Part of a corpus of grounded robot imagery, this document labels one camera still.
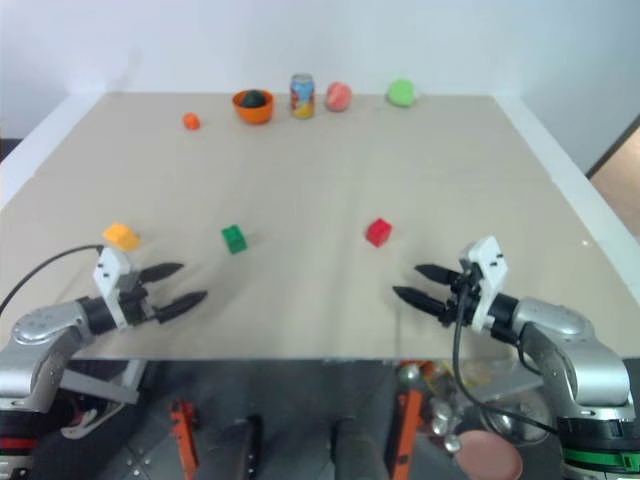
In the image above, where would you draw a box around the grey metal bracket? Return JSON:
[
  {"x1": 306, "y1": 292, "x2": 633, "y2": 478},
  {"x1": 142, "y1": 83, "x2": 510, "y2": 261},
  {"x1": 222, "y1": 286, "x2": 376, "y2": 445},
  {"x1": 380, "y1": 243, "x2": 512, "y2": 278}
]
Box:
[{"x1": 58, "y1": 359, "x2": 148, "y2": 405}]

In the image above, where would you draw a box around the yellow block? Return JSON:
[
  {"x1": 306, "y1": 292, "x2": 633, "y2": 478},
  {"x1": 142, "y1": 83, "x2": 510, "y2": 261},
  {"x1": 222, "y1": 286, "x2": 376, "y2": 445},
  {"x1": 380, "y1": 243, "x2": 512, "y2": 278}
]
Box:
[{"x1": 101, "y1": 222, "x2": 141, "y2": 252}]

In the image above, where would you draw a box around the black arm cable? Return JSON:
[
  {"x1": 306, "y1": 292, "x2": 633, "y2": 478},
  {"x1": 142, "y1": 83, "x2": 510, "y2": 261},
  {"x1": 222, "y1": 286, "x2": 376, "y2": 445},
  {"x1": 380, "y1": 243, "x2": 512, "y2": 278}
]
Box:
[
  {"x1": 0, "y1": 244, "x2": 105, "y2": 312},
  {"x1": 451, "y1": 272, "x2": 558, "y2": 435}
]

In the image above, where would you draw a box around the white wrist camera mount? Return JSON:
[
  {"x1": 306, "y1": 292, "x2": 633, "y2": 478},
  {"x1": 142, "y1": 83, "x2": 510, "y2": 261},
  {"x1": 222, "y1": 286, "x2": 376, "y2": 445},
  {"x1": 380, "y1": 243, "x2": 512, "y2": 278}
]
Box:
[
  {"x1": 459, "y1": 236, "x2": 512, "y2": 332},
  {"x1": 93, "y1": 246, "x2": 132, "y2": 331}
]

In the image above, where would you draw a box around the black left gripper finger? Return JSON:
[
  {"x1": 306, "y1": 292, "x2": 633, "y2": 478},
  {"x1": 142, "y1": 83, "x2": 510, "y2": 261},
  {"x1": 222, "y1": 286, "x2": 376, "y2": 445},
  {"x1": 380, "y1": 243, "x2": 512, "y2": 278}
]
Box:
[
  {"x1": 140, "y1": 262, "x2": 185, "y2": 283},
  {"x1": 152, "y1": 290, "x2": 209, "y2": 324}
]

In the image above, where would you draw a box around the red block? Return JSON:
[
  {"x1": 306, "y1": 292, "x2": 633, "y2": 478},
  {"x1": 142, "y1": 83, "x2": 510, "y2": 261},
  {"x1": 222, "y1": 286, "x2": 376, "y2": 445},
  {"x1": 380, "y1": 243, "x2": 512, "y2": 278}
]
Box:
[{"x1": 364, "y1": 217, "x2": 394, "y2": 248}]

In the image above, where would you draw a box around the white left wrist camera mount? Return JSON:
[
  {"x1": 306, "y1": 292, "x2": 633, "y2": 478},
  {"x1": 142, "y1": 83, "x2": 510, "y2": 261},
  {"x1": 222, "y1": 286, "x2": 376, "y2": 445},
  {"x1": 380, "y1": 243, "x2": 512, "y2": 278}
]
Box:
[{"x1": 93, "y1": 246, "x2": 132, "y2": 331}]

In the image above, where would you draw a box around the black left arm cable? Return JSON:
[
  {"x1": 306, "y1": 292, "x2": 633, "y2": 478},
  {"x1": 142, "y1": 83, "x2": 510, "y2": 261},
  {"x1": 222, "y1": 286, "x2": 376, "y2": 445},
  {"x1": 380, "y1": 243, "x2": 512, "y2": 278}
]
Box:
[{"x1": 0, "y1": 244, "x2": 105, "y2": 312}]

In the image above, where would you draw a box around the colourful drink can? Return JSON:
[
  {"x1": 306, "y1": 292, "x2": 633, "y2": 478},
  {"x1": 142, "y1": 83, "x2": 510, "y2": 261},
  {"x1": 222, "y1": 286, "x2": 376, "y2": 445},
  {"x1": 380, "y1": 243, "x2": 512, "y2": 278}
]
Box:
[{"x1": 289, "y1": 73, "x2": 316, "y2": 121}]

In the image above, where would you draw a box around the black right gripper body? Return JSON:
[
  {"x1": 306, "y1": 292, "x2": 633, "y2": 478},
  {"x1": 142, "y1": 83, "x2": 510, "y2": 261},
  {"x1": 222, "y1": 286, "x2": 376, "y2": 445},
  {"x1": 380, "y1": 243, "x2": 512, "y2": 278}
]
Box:
[{"x1": 443, "y1": 265, "x2": 482, "y2": 328}]

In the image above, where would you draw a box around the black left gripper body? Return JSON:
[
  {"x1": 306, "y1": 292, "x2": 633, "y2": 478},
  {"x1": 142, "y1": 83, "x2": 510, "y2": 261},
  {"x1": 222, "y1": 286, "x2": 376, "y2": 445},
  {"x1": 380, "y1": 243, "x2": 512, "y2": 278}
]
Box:
[{"x1": 117, "y1": 270, "x2": 156, "y2": 329}]

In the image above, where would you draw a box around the red apple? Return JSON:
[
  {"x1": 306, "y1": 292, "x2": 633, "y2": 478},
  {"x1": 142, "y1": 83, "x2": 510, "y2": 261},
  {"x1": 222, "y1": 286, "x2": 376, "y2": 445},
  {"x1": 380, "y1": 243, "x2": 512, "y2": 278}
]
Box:
[{"x1": 324, "y1": 81, "x2": 353, "y2": 113}]

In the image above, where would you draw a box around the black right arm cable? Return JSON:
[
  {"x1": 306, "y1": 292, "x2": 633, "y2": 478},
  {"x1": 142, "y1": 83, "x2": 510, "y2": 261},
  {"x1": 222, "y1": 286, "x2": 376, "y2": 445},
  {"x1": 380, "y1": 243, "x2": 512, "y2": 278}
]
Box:
[{"x1": 451, "y1": 272, "x2": 558, "y2": 435}]

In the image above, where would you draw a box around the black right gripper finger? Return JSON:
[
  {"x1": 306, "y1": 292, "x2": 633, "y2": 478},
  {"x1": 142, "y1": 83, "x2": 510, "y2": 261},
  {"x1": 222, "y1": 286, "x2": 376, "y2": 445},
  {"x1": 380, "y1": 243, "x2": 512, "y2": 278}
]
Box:
[
  {"x1": 414, "y1": 264, "x2": 462, "y2": 287},
  {"x1": 391, "y1": 285, "x2": 452, "y2": 324}
]

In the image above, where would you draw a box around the green apple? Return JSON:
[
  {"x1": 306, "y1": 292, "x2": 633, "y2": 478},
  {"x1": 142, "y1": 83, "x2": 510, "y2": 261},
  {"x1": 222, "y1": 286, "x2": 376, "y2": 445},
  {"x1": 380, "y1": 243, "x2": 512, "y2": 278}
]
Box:
[{"x1": 384, "y1": 78, "x2": 420, "y2": 109}]

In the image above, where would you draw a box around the green block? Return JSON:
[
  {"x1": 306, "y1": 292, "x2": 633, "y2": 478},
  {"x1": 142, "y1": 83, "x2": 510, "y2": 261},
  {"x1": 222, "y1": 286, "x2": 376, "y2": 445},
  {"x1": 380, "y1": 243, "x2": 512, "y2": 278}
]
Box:
[{"x1": 221, "y1": 225, "x2": 249, "y2": 255}]

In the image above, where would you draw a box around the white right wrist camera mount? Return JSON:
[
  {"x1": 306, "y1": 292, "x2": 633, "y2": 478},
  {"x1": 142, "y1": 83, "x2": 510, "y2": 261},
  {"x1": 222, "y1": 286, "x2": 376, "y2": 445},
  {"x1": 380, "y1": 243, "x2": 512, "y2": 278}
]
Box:
[{"x1": 459, "y1": 236, "x2": 512, "y2": 332}]

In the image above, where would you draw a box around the orange bowl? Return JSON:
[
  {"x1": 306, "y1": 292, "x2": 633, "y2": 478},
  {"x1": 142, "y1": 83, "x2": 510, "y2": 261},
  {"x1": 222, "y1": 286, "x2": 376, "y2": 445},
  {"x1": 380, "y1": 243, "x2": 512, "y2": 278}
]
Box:
[{"x1": 231, "y1": 88, "x2": 276, "y2": 126}]

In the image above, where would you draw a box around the pink round plate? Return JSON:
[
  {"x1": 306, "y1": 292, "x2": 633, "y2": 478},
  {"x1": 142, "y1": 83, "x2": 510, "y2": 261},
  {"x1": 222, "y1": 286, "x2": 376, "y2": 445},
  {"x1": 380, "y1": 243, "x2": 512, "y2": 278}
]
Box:
[{"x1": 457, "y1": 430, "x2": 525, "y2": 480}]

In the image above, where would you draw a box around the orange clamp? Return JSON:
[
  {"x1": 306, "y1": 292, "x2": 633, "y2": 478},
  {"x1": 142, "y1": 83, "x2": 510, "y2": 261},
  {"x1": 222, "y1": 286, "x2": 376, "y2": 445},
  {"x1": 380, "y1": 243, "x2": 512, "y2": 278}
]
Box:
[
  {"x1": 168, "y1": 399, "x2": 200, "y2": 480},
  {"x1": 388, "y1": 389, "x2": 424, "y2": 480}
]

